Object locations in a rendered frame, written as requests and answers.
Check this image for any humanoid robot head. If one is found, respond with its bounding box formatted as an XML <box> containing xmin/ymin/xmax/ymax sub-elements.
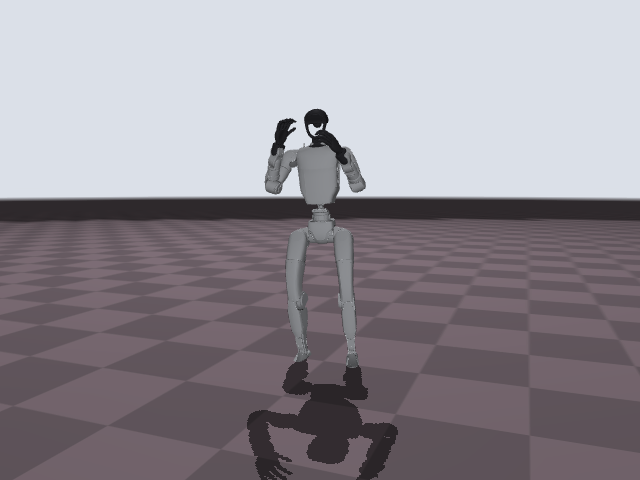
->
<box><xmin>304</xmin><ymin>109</ymin><xmax>328</xmax><ymax>147</ymax></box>

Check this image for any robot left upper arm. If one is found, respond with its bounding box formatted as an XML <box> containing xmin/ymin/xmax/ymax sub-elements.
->
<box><xmin>342</xmin><ymin>147</ymin><xmax>365</xmax><ymax>193</ymax></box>

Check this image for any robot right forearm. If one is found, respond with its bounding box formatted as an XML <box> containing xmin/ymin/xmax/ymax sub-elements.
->
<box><xmin>265</xmin><ymin>148</ymin><xmax>284</xmax><ymax>186</ymax></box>

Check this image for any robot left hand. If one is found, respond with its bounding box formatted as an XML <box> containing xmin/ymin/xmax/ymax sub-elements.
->
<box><xmin>315</xmin><ymin>130</ymin><xmax>348</xmax><ymax>165</ymax></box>

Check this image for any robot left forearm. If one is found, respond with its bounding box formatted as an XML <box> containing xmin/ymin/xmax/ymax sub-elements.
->
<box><xmin>338</xmin><ymin>151</ymin><xmax>366</xmax><ymax>187</ymax></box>

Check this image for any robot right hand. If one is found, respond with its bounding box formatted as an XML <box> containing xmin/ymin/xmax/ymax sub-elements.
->
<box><xmin>271</xmin><ymin>118</ymin><xmax>297</xmax><ymax>156</ymax></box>

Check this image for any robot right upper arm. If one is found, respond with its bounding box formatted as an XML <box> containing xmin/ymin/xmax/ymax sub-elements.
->
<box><xmin>265</xmin><ymin>150</ymin><xmax>298</xmax><ymax>194</ymax></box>

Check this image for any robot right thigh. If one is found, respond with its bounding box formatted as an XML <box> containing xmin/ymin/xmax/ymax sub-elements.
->
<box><xmin>286</xmin><ymin>227</ymin><xmax>310</xmax><ymax>309</ymax></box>

